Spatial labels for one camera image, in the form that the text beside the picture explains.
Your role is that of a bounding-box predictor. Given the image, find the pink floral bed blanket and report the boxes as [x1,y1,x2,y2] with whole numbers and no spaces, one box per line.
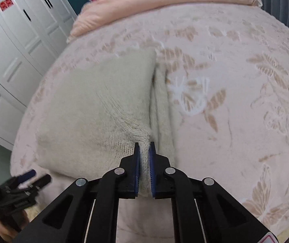
[9,2,289,243]

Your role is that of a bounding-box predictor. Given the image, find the beige sweater with black hearts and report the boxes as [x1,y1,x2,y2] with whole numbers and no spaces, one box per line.
[35,49,178,198]

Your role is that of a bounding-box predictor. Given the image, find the white wardrobe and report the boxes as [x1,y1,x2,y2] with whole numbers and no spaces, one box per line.
[0,0,78,151]

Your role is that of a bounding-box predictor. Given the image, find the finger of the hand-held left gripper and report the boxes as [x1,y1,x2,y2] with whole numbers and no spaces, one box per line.
[15,169,37,186]
[28,174,52,191]

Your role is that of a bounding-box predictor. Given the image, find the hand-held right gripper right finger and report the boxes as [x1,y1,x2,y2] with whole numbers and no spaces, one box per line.
[149,141,279,243]

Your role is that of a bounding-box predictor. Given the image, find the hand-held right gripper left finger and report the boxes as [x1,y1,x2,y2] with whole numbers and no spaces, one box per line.
[13,142,141,243]

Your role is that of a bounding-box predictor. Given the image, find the red paper door decoration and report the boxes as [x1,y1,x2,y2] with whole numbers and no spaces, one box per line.
[0,0,14,11]

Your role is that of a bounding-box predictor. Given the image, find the person's left hand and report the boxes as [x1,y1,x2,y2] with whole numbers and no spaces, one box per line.
[0,211,31,242]

